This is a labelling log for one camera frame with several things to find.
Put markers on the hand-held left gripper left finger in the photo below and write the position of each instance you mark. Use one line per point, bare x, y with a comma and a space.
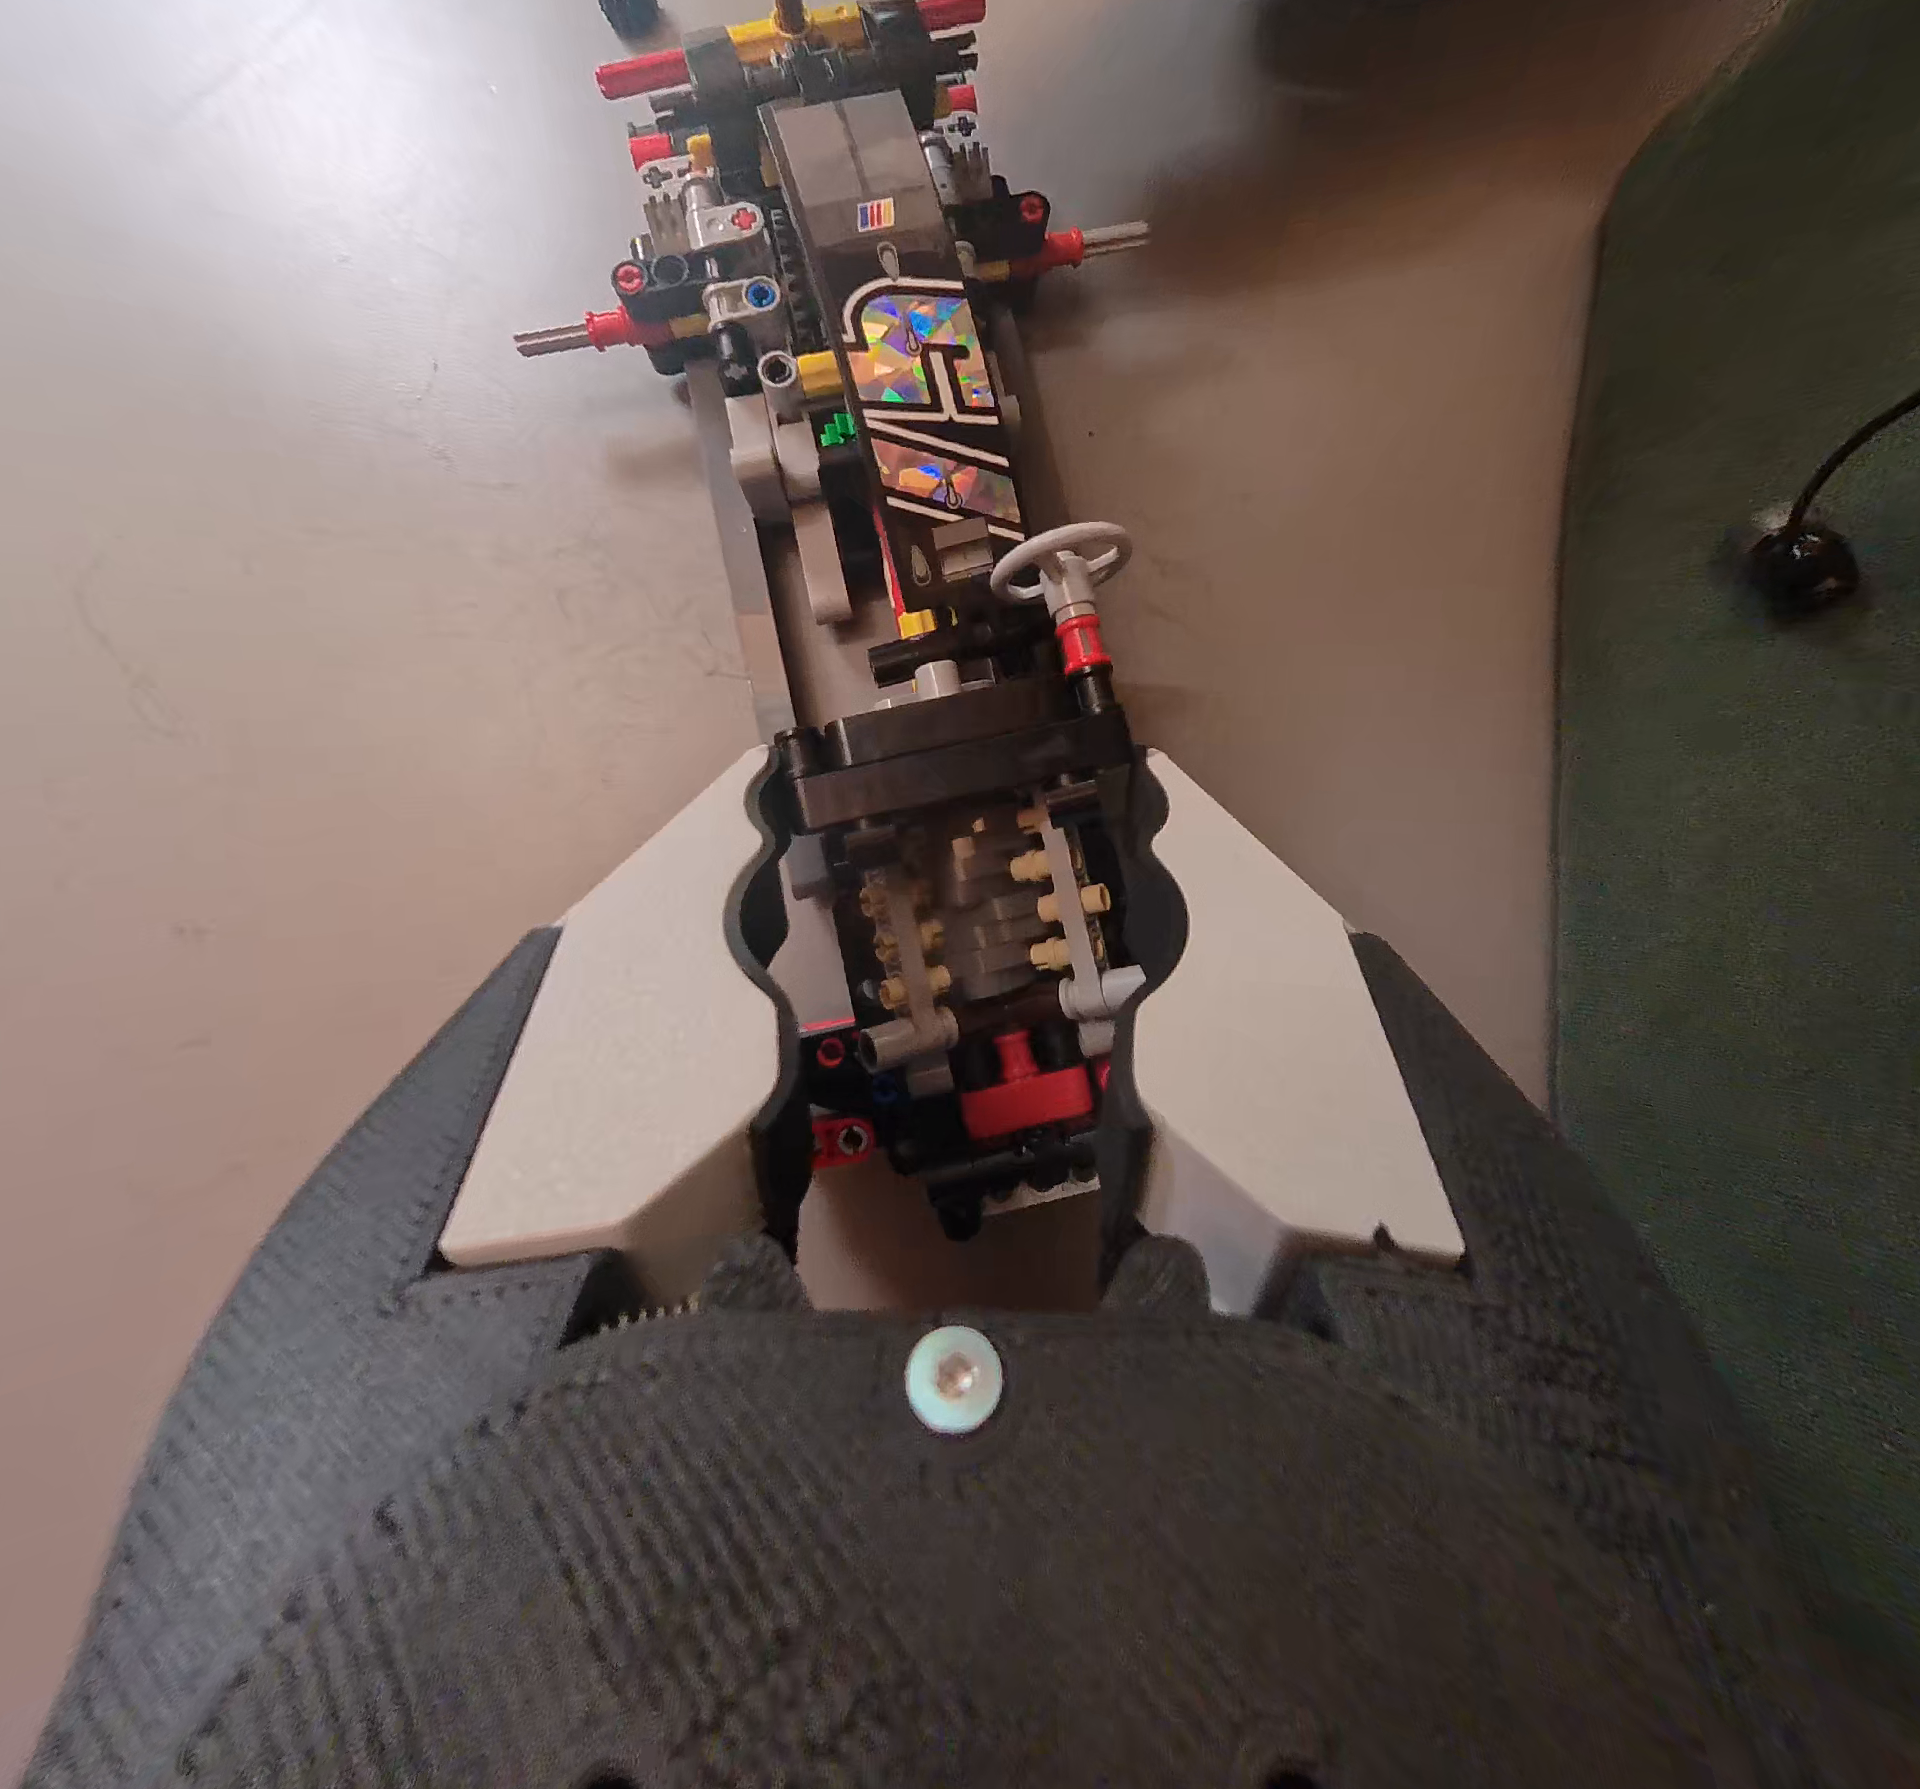
631, 1070

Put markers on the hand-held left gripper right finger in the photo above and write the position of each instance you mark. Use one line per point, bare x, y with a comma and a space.
1275, 1070

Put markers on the lego car chassis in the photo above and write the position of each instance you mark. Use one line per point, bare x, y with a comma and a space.
900, 469

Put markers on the person's green sweatshirt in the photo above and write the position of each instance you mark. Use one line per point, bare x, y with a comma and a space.
1740, 921

